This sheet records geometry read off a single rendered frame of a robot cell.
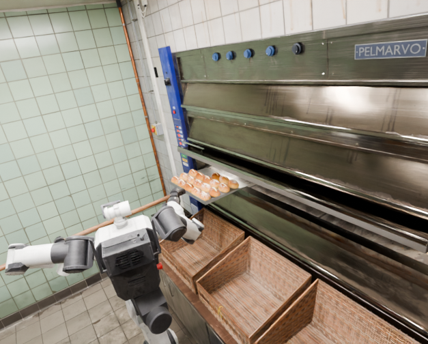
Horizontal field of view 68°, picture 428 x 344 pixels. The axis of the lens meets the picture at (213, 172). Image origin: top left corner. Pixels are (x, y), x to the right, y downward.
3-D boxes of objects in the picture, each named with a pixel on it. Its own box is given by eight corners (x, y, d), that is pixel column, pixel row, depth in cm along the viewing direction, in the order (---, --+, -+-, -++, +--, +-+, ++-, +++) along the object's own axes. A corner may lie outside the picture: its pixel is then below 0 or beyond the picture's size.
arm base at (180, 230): (191, 233, 154) (183, 224, 145) (169, 249, 152) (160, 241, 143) (177, 211, 162) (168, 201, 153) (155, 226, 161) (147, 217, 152)
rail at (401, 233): (177, 148, 245) (179, 147, 246) (426, 247, 101) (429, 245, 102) (177, 145, 245) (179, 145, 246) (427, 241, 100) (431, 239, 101)
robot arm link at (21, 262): (-6, 274, 133) (48, 267, 134) (-1, 243, 138) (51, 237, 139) (11, 276, 144) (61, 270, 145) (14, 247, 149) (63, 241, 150)
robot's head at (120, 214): (133, 220, 145) (128, 203, 142) (111, 227, 143) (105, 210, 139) (132, 214, 151) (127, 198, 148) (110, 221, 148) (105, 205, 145)
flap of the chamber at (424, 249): (177, 151, 246) (199, 147, 256) (425, 254, 102) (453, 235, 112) (177, 148, 245) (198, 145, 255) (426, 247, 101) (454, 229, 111)
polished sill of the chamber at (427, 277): (204, 171, 265) (203, 167, 264) (448, 282, 120) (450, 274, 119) (198, 173, 263) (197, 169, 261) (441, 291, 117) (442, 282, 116)
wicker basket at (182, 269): (209, 233, 280) (204, 206, 269) (250, 262, 235) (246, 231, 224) (160, 259, 257) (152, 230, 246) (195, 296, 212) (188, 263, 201)
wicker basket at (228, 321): (254, 265, 231) (250, 233, 220) (315, 311, 185) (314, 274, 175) (198, 299, 209) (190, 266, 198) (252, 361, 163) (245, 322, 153)
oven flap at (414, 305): (202, 197, 270) (205, 175, 266) (432, 333, 126) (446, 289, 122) (198, 197, 268) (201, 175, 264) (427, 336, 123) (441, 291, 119)
